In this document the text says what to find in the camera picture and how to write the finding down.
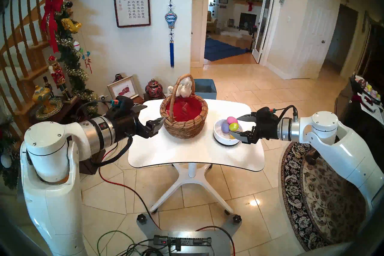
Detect red shredded basket filling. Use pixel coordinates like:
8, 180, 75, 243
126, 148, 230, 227
169, 96, 204, 122

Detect ornate decorative plate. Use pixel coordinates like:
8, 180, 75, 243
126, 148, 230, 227
35, 98, 64, 120

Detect green cable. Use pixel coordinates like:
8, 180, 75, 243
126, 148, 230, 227
97, 230, 137, 256

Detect yellow cloisonne urn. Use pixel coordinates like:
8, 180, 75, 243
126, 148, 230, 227
32, 85, 51, 110

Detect black fireplace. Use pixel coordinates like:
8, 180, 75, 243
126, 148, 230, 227
239, 13, 257, 30

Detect large oriental floral rug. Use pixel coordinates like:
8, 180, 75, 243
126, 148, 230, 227
280, 138, 372, 251

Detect dark wood side table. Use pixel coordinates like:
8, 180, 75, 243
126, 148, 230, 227
33, 95, 144, 175

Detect gold foil ornament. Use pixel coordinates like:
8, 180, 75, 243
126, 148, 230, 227
61, 18, 82, 33

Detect blue open box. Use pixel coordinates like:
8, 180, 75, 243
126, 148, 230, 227
193, 79, 217, 100

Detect white paper sheet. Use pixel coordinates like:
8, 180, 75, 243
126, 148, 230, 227
360, 101, 384, 125

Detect red cloisonne lidded jar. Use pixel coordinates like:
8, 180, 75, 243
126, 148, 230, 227
145, 78, 163, 99

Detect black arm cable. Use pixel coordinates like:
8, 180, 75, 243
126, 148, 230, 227
271, 105, 298, 119
94, 137, 134, 167

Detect black cable bundle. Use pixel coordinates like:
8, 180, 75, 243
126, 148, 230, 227
120, 239, 180, 256

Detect small black nutcracker figure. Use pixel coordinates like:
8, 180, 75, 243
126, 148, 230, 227
43, 76, 55, 98

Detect tan armchair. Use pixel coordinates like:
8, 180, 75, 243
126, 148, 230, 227
206, 11, 218, 33

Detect blue vase tassel hanging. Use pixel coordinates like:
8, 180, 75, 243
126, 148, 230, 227
164, 0, 177, 68

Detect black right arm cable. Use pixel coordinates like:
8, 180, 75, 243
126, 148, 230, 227
271, 105, 298, 119

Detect framed red shoe picture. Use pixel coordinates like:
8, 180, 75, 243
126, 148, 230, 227
107, 75, 139, 99

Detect black power strip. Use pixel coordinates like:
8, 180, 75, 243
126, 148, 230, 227
153, 235, 212, 247

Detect white glass french door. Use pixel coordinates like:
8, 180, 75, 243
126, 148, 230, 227
252, 0, 277, 64

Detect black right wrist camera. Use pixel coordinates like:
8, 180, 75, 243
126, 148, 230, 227
256, 106, 279, 119

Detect decorated christmas tree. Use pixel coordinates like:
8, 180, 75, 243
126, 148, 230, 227
0, 114, 23, 190

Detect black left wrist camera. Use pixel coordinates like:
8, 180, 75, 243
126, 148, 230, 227
106, 96, 134, 115

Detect black tray of eggs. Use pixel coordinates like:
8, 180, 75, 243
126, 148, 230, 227
354, 75, 384, 106

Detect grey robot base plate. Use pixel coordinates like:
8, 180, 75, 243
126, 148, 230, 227
136, 213, 242, 256

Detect red nutcracker figure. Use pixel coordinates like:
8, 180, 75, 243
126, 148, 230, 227
47, 55, 73, 101

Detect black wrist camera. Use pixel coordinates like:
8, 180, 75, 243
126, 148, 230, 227
256, 106, 279, 119
106, 96, 134, 115

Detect red ribbon bow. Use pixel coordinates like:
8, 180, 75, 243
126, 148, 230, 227
41, 0, 64, 53

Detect wicker basket with handle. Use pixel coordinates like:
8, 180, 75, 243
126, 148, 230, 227
160, 74, 209, 139

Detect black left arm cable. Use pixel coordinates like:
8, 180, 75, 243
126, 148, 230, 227
94, 137, 134, 167

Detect white plush bunny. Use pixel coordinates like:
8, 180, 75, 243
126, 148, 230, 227
167, 77, 194, 98

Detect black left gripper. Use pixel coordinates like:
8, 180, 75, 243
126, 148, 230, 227
112, 103, 166, 139

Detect white round bowl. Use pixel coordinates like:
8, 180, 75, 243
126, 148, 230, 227
213, 119, 243, 147

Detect green tinsel stair garland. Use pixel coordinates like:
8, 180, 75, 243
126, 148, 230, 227
52, 0, 99, 116

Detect blue area rug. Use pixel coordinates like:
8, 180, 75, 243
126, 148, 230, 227
204, 37, 249, 62

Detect colourful hanging bird ornaments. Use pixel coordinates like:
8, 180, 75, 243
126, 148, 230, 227
81, 51, 93, 74

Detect wooden staircase railing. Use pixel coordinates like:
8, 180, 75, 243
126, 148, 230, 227
0, 0, 105, 136

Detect white table pedestal base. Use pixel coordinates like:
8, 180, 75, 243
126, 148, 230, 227
149, 163, 234, 214

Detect white panel door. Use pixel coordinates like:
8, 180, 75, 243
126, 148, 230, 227
292, 0, 341, 79

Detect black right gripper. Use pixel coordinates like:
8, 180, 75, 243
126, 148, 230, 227
230, 113, 282, 145

